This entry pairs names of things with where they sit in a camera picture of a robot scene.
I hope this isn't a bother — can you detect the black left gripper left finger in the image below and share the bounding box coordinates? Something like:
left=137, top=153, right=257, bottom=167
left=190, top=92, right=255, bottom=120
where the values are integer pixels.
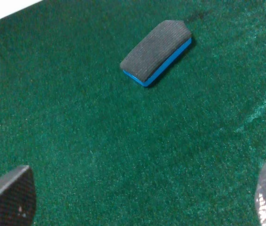
left=0, top=165, right=36, bottom=226

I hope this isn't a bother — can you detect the grey and blue board eraser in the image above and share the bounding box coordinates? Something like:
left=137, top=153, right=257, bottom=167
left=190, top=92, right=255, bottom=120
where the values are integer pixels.
left=120, top=20, right=192, bottom=87

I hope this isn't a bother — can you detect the green felt table cloth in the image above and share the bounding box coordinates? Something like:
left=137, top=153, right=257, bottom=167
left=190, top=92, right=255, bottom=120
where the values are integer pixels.
left=0, top=0, right=266, bottom=226

